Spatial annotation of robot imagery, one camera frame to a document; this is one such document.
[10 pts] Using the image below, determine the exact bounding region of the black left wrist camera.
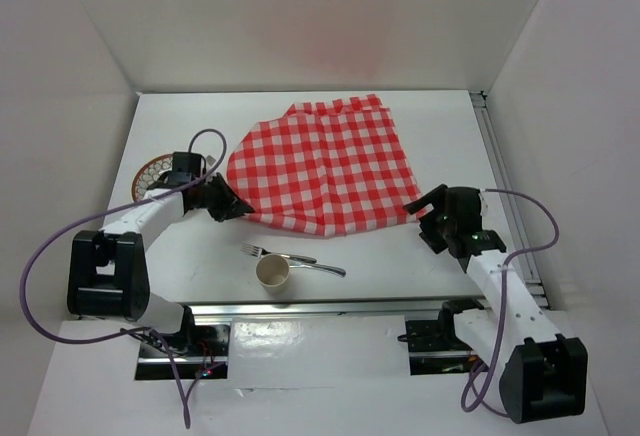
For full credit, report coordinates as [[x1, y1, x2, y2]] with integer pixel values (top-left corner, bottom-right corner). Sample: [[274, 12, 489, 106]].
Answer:
[[171, 151, 206, 178]]

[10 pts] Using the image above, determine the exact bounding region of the silver table knife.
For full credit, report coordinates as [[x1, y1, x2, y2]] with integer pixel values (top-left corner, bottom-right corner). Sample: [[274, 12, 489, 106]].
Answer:
[[288, 260, 346, 278]]

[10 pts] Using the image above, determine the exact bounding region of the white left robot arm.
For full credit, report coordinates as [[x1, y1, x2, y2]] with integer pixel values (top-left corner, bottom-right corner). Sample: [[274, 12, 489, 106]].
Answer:
[[67, 171, 254, 355]]

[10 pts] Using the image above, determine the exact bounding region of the silver fork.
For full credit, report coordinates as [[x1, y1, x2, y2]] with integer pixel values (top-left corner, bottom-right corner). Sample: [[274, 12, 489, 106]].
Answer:
[[240, 243, 317, 264]]

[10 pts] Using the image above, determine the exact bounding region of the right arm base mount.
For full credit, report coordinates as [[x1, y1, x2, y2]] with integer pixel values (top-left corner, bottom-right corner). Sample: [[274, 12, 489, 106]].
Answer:
[[397, 312, 481, 376]]

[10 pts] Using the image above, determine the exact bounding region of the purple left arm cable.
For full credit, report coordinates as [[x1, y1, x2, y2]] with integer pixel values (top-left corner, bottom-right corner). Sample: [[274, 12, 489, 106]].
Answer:
[[18, 128, 229, 430]]

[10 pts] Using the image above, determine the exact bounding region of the beige paper cup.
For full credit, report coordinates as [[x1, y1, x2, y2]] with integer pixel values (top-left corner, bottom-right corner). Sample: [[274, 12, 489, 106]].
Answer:
[[255, 255, 290, 294]]

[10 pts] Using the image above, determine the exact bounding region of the red white checkered cloth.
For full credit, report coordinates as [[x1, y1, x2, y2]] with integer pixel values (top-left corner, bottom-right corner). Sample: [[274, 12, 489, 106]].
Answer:
[[226, 94, 421, 237]]

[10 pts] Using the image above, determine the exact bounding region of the patterned ceramic plate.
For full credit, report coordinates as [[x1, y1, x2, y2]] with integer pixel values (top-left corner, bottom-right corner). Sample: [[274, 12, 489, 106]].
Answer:
[[130, 153, 173, 202]]

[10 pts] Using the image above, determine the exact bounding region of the aluminium side rail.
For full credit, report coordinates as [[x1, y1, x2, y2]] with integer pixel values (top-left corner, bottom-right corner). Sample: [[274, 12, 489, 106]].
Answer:
[[469, 89, 546, 307]]

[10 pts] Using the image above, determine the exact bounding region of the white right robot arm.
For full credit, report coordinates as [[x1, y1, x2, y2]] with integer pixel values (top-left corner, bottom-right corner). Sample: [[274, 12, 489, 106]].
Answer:
[[405, 184, 588, 424]]

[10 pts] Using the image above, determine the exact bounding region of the aluminium front rail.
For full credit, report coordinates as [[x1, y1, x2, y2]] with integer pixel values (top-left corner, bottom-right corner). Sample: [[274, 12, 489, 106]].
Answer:
[[79, 294, 546, 318]]

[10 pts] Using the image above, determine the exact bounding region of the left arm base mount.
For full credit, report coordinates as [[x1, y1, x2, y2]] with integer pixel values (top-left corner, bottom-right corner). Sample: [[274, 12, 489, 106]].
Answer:
[[134, 323, 231, 381]]

